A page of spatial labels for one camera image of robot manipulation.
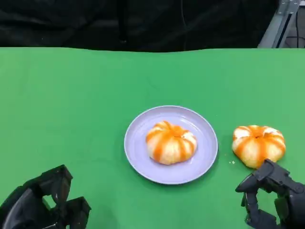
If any orange and white bread roll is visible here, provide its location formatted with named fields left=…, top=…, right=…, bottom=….
left=145, top=120, right=198, bottom=166
left=232, top=125, right=286, bottom=169

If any black fabric drape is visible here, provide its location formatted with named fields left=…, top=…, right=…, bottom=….
left=0, top=0, right=279, bottom=52

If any thin grey hanging cable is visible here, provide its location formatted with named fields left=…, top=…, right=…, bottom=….
left=180, top=0, right=187, bottom=50

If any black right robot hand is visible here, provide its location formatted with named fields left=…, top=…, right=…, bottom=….
left=235, top=158, right=305, bottom=229

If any lilac plate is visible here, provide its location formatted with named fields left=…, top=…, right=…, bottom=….
left=123, top=105, right=219, bottom=186

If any thin dark cable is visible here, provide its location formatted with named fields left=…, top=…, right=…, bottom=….
left=295, top=8, right=300, bottom=48

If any grey metal frame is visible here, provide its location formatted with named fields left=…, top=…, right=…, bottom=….
left=257, top=0, right=299, bottom=49

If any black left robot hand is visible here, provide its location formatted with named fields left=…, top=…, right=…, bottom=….
left=0, top=164, right=92, bottom=229

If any green table cloth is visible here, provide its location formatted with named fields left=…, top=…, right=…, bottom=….
left=0, top=46, right=305, bottom=229

